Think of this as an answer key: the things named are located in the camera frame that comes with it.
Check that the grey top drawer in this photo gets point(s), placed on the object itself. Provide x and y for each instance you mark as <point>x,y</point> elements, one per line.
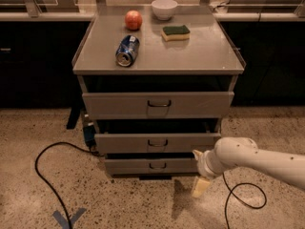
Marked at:
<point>157,105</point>

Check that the grey drawer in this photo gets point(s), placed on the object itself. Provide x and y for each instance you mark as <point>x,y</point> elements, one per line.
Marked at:
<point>150,166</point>
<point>157,105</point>
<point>154,143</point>

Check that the white bowl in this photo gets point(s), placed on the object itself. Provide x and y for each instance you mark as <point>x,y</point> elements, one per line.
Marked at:
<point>164,9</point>

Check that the blue soda can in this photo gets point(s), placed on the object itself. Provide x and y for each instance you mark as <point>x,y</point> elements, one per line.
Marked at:
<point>127,51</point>

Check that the blue tape floor mark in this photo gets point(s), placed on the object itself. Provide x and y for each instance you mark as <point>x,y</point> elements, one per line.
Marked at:
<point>68,223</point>

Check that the blue black power adapter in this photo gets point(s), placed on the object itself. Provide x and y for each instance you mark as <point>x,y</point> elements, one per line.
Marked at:
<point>89,133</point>

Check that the red orange apple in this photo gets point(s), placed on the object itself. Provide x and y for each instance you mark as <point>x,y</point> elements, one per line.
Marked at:
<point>133,20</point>

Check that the grey middle drawer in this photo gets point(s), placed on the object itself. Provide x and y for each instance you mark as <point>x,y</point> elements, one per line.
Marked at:
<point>154,143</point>

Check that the grey metal drawer cabinet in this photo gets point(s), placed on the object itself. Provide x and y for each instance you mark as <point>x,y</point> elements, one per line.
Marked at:
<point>206,62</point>

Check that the green yellow sponge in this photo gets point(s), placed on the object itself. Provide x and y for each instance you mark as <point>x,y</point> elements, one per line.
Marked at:
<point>172,33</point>

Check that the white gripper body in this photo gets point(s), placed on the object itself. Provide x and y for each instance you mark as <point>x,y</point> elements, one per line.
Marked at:
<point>203,165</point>

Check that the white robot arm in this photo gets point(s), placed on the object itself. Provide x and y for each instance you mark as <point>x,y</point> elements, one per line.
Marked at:
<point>231,152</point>

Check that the grey bottom drawer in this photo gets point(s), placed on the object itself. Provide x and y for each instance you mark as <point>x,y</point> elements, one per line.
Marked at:
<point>150,166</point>

